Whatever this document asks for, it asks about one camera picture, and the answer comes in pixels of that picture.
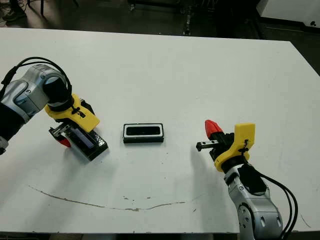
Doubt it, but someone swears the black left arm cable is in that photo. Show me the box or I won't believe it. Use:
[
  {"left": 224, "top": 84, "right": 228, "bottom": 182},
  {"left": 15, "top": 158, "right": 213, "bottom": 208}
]
[{"left": 0, "top": 56, "right": 73, "bottom": 101}]

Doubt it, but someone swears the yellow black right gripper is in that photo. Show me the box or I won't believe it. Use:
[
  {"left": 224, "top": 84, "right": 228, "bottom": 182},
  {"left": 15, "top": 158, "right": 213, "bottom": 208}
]
[{"left": 196, "top": 120, "right": 257, "bottom": 173}]

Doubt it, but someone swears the white cabinet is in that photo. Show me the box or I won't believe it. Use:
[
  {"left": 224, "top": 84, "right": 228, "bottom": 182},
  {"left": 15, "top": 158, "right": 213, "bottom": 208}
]
[{"left": 257, "top": 0, "right": 320, "bottom": 27}]

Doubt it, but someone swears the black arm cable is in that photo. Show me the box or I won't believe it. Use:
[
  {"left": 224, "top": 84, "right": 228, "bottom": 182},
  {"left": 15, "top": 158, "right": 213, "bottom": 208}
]
[
  {"left": 0, "top": 56, "right": 73, "bottom": 101},
  {"left": 259, "top": 174, "right": 300, "bottom": 240}
]

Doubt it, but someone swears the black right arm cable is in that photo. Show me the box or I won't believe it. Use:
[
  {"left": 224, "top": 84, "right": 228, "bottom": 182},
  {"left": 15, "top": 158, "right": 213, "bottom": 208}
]
[{"left": 259, "top": 174, "right": 300, "bottom": 240}]

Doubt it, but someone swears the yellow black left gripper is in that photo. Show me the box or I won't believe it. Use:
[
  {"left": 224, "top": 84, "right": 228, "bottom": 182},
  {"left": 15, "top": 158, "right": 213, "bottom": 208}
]
[{"left": 44, "top": 93, "right": 101, "bottom": 149}]

